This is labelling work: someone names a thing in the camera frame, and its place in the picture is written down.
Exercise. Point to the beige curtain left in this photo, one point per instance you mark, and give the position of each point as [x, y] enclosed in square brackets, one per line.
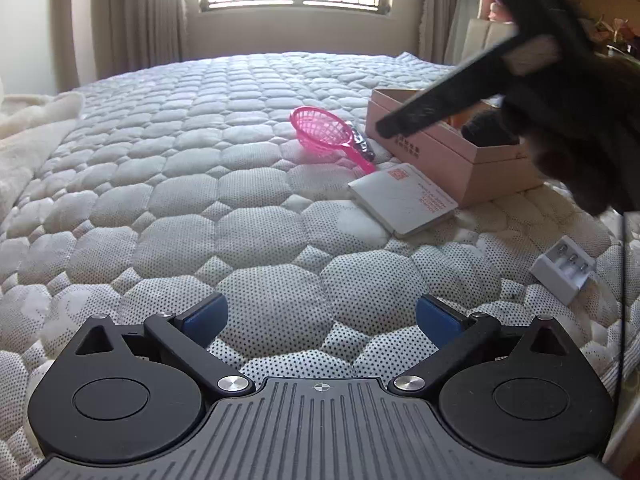
[130, 35]

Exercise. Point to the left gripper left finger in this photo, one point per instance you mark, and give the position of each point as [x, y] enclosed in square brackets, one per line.
[118, 394]

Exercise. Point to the beige curtain right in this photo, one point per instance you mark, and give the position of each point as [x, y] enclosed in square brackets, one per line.
[434, 28]

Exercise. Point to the white battery charger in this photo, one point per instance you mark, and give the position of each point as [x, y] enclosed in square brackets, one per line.
[563, 269]

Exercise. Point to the white booklet red print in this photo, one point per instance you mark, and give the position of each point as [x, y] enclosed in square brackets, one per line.
[402, 199]

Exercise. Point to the pink plush bunny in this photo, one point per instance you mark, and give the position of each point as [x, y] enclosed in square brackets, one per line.
[498, 13]

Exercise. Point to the white fluffy blanket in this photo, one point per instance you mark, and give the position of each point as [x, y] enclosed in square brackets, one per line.
[32, 127]

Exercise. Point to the beige padded headboard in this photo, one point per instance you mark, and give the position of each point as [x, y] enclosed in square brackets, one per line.
[469, 35]

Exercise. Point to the black plush toy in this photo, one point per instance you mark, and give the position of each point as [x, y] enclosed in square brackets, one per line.
[485, 130]

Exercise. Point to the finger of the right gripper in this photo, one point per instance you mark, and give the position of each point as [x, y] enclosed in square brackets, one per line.
[477, 79]

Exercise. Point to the grey quilted mattress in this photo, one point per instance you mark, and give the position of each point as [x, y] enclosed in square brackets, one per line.
[187, 179]

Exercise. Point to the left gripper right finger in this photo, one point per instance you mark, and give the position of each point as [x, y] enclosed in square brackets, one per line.
[524, 395]

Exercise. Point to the pink plastic toy basket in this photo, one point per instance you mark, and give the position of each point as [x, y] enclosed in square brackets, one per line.
[319, 130]

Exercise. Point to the pink cardboard box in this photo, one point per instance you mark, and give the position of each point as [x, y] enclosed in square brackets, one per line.
[469, 174]

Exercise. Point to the beige curtain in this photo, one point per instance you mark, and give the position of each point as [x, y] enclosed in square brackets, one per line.
[130, 35]
[434, 28]

